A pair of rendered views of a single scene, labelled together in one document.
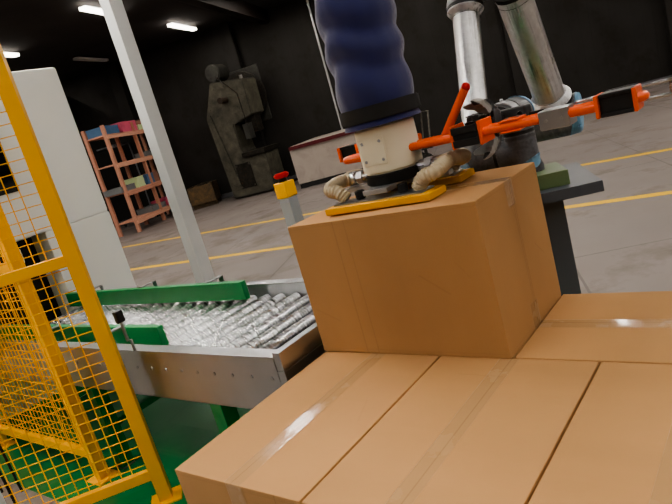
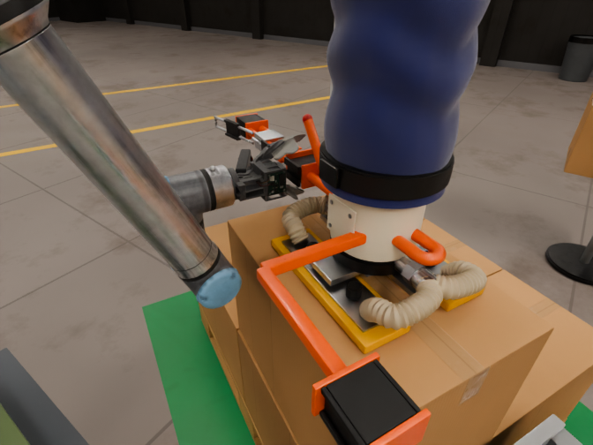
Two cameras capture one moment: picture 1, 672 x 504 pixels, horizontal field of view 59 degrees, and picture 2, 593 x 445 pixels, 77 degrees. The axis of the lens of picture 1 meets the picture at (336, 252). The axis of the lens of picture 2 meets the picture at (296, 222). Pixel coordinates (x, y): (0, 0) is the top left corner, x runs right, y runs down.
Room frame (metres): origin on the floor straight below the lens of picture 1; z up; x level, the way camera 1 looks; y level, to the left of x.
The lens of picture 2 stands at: (2.31, -0.15, 1.46)
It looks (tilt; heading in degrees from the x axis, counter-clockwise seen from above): 33 degrees down; 201
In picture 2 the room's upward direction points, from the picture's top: 1 degrees clockwise
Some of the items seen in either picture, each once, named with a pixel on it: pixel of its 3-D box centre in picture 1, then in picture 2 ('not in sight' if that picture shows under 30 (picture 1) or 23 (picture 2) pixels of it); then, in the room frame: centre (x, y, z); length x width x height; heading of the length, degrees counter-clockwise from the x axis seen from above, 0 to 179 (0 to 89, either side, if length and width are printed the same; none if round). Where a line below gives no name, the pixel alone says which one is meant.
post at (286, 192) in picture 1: (314, 285); not in sight; (2.66, 0.14, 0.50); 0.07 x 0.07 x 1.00; 50
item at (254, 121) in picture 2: (618, 101); (251, 125); (1.30, -0.68, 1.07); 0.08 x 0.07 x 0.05; 50
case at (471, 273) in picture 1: (424, 261); (353, 328); (1.67, -0.24, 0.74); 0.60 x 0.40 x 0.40; 49
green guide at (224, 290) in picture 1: (149, 292); not in sight; (3.10, 1.01, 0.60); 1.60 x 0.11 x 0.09; 50
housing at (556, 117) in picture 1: (557, 117); (269, 141); (1.39, -0.58, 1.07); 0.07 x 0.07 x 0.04; 50
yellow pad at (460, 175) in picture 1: (414, 178); (331, 273); (1.76, -0.28, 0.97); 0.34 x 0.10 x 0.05; 50
